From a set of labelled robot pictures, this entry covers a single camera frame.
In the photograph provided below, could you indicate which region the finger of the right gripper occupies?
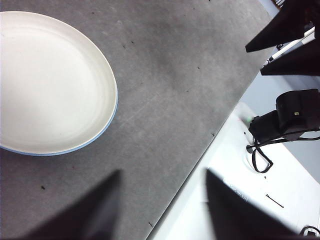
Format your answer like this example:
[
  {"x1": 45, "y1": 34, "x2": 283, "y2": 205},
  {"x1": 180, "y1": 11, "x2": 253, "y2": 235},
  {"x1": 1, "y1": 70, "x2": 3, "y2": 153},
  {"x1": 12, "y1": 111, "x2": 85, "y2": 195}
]
[
  {"x1": 245, "y1": 0, "x2": 320, "y2": 54},
  {"x1": 260, "y1": 29, "x2": 320, "y2": 77}
]

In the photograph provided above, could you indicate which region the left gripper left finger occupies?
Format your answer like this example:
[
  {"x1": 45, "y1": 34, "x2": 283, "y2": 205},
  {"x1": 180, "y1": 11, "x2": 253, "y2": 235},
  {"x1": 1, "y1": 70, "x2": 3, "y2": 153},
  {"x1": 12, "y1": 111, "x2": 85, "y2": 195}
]
[{"x1": 17, "y1": 169, "x2": 123, "y2": 240}]

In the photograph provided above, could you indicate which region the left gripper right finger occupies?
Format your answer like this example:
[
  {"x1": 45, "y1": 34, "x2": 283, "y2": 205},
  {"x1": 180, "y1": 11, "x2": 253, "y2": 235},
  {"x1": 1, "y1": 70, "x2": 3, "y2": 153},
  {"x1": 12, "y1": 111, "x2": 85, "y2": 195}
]
[{"x1": 205, "y1": 167, "x2": 306, "y2": 240}]

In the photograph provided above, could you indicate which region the white round plate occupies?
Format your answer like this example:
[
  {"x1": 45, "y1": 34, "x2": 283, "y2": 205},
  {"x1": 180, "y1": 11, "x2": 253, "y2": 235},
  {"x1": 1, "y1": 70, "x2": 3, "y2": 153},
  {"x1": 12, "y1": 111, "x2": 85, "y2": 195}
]
[{"x1": 0, "y1": 10, "x2": 118, "y2": 154}]

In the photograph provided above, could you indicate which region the white bar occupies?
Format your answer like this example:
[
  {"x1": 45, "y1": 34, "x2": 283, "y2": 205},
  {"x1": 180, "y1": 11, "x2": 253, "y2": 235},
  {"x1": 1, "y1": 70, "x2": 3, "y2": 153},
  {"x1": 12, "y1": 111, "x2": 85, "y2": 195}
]
[{"x1": 262, "y1": 26, "x2": 316, "y2": 68}]

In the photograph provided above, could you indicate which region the thin black pin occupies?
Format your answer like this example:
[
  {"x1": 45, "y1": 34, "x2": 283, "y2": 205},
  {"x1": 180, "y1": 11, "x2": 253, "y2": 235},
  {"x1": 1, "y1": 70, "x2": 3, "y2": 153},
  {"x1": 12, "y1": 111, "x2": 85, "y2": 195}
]
[{"x1": 265, "y1": 193, "x2": 285, "y2": 209}]

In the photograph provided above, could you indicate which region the black cable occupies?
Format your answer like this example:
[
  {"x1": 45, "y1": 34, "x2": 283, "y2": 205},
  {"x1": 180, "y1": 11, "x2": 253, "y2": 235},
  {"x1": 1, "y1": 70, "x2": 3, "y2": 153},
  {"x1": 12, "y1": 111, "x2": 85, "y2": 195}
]
[
  {"x1": 298, "y1": 224, "x2": 320, "y2": 237},
  {"x1": 246, "y1": 126, "x2": 320, "y2": 174}
]

